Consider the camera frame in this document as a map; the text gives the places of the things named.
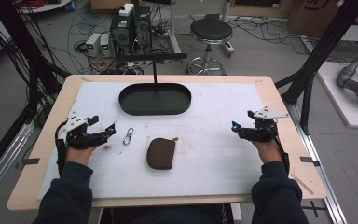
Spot tangle of floor cables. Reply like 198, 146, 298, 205
43, 6, 176, 76

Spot right hand-held gripper black cable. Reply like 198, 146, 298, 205
272, 127, 291, 185

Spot black metal stand with cables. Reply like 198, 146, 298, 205
0, 0, 71, 125

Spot white bench power supply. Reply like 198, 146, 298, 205
99, 33, 113, 58
85, 32, 103, 58

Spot black computer tower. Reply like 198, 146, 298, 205
109, 11, 135, 56
132, 5, 153, 52

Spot black floor cables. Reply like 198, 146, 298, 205
227, 14, 349, 63

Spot cardboard box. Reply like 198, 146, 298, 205
286, 0, 358, 39

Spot black round stool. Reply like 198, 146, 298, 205
186, 18, 236, 77

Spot aluminium rail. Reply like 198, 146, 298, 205
0, 120, 35, 208
286, 102, 349, 224

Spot black metal frame stand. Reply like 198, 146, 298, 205
274, 0, 358, 135

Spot white table mat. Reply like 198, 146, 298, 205
36, 81, 275, 201

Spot white floor board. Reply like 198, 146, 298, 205
316, 61, 358, 131

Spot person's right hand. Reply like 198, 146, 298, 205
251, 139, 283, 165

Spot white desk leg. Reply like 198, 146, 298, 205
167, 0, 184, 54
220, 0, 236, 59

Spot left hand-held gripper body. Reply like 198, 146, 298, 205
62, 111, 104, 150

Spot left hand-held gripper black cable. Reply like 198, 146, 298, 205
54, 120, 68, 176

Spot brown zip pouch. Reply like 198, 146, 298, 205
145, 137, 177, 171

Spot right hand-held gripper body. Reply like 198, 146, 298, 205
250, 105, 290, 144

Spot black tape strip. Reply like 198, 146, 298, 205
14, 157, 41, 171
299, 156, 322, 168

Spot white round table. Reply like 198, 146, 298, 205
13, 0, 73, 15

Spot black oval tray stand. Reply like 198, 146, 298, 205
116, 52, 193, 117

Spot white power adapter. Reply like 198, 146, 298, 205
118, 2, 135, 18

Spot person's left hand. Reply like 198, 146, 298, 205
65, 144, 98, 166

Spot hand-held gripper black cable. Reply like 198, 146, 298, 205
272, 127, 291, 185
54, 120, 68, 176

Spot silver carabiner clip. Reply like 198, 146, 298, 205
122, 127, 135, 147

